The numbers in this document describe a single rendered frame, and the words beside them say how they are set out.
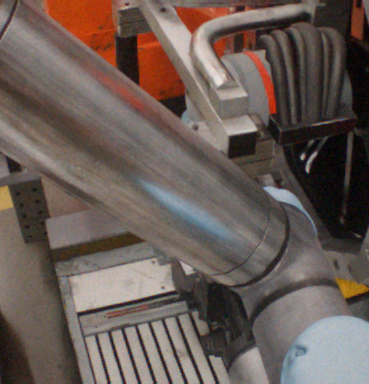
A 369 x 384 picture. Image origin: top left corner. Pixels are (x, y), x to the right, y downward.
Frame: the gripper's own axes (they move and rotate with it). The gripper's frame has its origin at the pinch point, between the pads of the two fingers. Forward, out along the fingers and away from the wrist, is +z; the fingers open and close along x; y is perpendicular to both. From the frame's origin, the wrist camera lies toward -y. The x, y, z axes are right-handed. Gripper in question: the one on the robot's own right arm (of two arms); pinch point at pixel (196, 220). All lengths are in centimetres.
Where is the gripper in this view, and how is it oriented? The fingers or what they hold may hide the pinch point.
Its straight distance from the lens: 65.7
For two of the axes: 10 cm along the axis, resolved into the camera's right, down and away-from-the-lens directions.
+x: -9.5, 2.1, -2.1
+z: -3.0, -6.8, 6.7
